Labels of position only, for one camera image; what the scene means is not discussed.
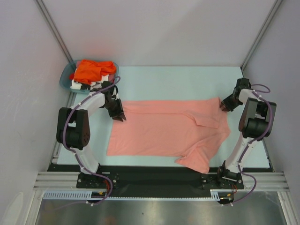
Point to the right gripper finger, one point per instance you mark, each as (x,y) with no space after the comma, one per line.
(227,108)
(224,102)

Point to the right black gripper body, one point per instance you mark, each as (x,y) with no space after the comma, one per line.
(231,102)

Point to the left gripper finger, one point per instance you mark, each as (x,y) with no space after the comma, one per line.
(118,118)
(122,117)

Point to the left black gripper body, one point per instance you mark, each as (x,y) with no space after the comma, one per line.
(114,108)

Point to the salmon pink t shirt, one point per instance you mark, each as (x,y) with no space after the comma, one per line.
(192,131)

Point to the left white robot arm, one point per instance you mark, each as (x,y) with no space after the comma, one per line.
(73,127)

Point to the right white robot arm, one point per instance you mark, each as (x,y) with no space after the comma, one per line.
(256,123)

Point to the red garment in basket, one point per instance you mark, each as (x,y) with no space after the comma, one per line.
(109,78)

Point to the orange t shirt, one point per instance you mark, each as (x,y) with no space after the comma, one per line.
(88,71)

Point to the white t shirt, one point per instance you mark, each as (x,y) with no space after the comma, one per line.
(81,86)

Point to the blue plastic laundry basket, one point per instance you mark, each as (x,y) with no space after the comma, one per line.
(65,81)

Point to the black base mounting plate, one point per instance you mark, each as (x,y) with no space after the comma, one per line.
(151,182)

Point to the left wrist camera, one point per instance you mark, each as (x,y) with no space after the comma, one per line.
(110,87)

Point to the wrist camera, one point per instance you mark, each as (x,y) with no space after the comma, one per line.
(242,83)
(110,87)

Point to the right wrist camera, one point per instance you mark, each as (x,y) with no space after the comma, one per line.
(242,83)

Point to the blue slotted cable duct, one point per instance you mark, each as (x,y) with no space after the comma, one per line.
(67,195)

